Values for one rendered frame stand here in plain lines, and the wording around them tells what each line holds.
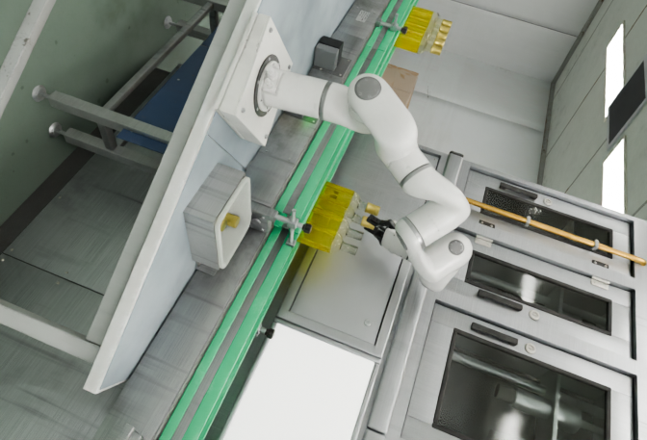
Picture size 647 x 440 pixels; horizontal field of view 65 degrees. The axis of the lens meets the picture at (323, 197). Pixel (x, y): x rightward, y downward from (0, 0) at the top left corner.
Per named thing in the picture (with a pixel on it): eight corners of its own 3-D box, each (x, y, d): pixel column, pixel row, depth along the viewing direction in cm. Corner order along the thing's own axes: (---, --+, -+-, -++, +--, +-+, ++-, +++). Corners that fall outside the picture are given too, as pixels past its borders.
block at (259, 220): (245, 227, 150) (267, 236, 149) (245, 209, 143) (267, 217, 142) (250, 219, 153) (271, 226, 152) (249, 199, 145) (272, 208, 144)
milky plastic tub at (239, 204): (194, 261, 136) (222, 272, 135) (184, 212, 118) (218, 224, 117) (223, 213, 146) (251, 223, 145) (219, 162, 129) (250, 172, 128)
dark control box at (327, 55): (312, 64, 185) (333, 71, 184) (314, 46, 179) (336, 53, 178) (320, 52, 190) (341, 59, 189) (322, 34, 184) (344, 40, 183)
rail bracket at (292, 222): (267, 239, 151) (305, 253, 149) (268, 205, 138) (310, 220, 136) (271, 231, 153) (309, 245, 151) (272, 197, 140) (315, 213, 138)
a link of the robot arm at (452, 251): (436, 208, 136) (389, 238, 135) (446, 187, 115) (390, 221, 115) (473, 260, 131) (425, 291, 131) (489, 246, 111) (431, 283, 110)
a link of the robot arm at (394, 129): (397, 191, 120) (399, 168, 104) (343, 114, 127) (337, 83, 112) (430, 169, 120) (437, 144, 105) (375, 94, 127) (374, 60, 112)
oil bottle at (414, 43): (377, 41, 229) (437, 61, 225) (379, 31, 225) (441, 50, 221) (380, 35, 232) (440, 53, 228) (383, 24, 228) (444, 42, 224)
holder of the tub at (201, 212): (194, 270, 140) (219, 280, 139) (182, 211, 119) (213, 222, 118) (223, 223, 151) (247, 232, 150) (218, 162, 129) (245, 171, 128)
